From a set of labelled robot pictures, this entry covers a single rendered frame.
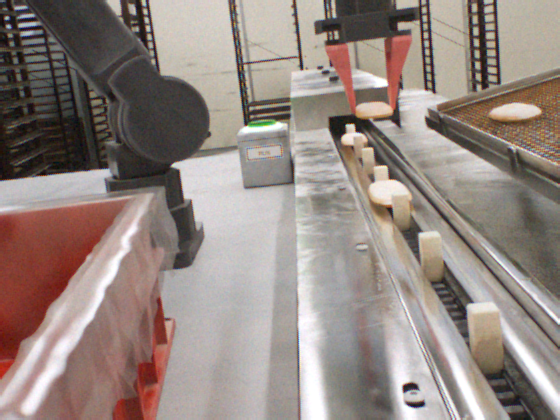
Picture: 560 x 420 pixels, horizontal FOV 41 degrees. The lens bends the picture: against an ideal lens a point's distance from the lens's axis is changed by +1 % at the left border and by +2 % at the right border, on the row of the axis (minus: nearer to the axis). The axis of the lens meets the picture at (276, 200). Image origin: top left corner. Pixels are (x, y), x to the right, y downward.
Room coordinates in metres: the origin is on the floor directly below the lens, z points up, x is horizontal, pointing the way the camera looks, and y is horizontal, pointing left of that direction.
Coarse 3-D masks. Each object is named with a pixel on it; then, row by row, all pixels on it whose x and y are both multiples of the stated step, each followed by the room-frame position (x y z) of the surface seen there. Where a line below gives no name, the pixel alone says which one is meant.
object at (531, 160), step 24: (552, 72) 0.99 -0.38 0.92; (480, 96) 1.00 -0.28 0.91; (528, 96) 0.92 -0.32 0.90; (552, 96) 0.86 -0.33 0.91; (456, 120) 0.82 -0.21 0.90; (480, 120) 0.85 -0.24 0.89; (528, 120) 0.77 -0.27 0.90; (552, 120) 0.73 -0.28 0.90; (504, 144) 0.63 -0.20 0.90; (528, 144) 0.65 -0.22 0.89; (552, 144) 0.63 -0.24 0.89; (528, 168) 0.58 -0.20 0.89; (552, 168) 0.51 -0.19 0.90
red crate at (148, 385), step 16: (160, 304) 0.43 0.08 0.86; (160, 320) 0.43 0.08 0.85; (160, 336) 0.43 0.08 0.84; (160, 352) 0.42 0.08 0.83; (0, 368) 0.46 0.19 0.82; (144, 368) 0.38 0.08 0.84; (160, 368) 0.40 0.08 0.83; (144, 384) 0.37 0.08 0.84; (160, 384) 0.38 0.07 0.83; (128, 400) 0.32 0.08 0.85; (144, 400) 0.36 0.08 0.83; (112, 416) 0.27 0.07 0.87; (128, 416) 0.32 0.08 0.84; (144, 416) 0.33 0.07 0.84
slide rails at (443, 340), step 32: (352, 160) 0.95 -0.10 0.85; (384, 160) 0.92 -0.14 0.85; (416, 192) 0.70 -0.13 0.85; (384, 224) 0.60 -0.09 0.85; (416, 224) 0.60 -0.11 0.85; (448, 256) 0.49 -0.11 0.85; (416, 288) 0.43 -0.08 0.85; (480, 288) 0.42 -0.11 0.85; (416, 320) 0.38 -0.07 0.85; (448, 320) 0.38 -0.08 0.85; (512, 320) 0.37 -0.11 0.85; (448, 352) 0.34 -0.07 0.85; (512, 352) 0.33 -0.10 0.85; (544, 352) 0.32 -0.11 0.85; (448, 384) 0.30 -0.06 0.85; (480, 384) 0.30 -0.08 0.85; (544, 384) 0.29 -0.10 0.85; (480, 416) 0.27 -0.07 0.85
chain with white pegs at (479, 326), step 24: (336, 120) 1.58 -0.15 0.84; (360, 144) 1.03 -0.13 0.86; (384, 168) 0.75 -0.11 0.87; (408, 216) 0.61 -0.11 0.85; (408, 240) 0.58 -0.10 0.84; (432, 240) 0.47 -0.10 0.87; (432, 264) 0.47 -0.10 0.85; (456, 312) 0.41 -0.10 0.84; (480, 312) 0.33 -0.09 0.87; (480, 336) 0.33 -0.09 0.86; (480, 360) 0.33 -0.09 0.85; (504, 384) 0.32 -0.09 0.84; (504, 408) 0.30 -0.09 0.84; (528, 408) 0.29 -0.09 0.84
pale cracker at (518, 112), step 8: (512, 104) 0.82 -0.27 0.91; (520, 104) 0.81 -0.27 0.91; (496, 112) 0.82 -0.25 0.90; (504, 112) 0.80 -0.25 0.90; (512, 112) 0.78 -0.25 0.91; (520, 112) 0.77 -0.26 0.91; (528, 112) 0.77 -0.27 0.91; (536, 112) 0.76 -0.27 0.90; (496, 120) 0.81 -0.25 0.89; (504, 120) 0.79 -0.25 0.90; (512, 120) 0.77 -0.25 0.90; (520, 120) 0.76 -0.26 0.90
